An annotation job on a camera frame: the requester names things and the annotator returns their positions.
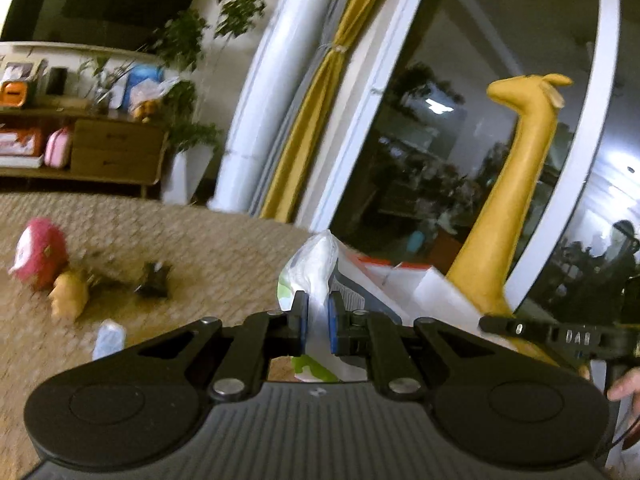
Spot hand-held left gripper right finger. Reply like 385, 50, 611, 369
327, 291, 502, 403

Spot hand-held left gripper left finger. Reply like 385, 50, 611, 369
137, 290, 311, 403

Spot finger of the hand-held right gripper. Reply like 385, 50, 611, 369
479, 315, 609, 357

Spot white wet wipes packet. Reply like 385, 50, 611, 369
277, 230, 403, 384

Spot person's right hand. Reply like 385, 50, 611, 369
606, 366, 640, 404

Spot white box with red print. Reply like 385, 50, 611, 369
350, 254, 483, 348

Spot woven beige rug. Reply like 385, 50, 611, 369
0, 191, 451, 480

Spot dark toy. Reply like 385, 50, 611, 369
134, 261, 172, 298

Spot yellow giraffe toy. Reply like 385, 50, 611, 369
444, 73, 591, 381

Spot small light blue packet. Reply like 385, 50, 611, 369
91, 320, 126, 362

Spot grey curtain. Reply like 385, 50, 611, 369
248, 7, 353, 217

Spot yellow curtain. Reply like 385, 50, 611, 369
259, 0, 403, 224

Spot white curtain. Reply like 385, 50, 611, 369
207, 0, 351, 212

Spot small yellow plush toy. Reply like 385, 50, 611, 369
48, 270, 91, 322

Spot white framed glass door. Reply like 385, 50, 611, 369
312, 0, 640, 341

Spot wooden cabinet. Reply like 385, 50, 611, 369
0, 105, 170, 197

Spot pink round plush toy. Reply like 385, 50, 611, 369
7, 217, 69, 292

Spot blue and white package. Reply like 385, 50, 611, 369
120, 64, 166, 111

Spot green leafy potted plant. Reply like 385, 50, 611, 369
82, 0, 267, 207

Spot pink bag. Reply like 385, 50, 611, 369
44, 127, 74, 168

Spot red and white box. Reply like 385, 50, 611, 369
0, 127, 45, 168

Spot orange box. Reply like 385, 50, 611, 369
0, 80, 37, 110

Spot black television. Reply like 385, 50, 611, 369
0, 0, 212, 54

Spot black cable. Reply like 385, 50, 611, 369
602, 407, 640, 466

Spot picture frame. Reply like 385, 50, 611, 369
1, 60, 41, 83

